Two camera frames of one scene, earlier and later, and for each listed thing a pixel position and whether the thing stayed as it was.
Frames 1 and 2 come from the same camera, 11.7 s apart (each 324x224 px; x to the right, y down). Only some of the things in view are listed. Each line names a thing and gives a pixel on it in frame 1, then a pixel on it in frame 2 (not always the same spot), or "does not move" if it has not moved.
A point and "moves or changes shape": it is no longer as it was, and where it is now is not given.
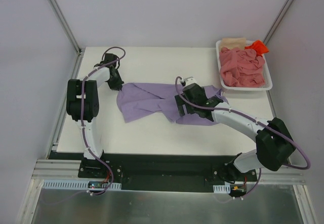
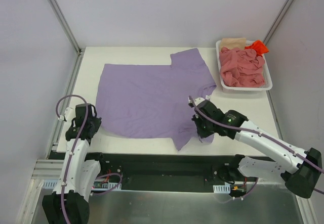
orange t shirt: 258,46 does not move
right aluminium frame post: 283,11 does not move
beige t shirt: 233,42 does not move
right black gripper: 184,105 -> 200,127
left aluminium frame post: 61,16 does not move
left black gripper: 115,81 -> 89,127
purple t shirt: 135,100 moves or changes shape
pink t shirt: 241,68 does not move
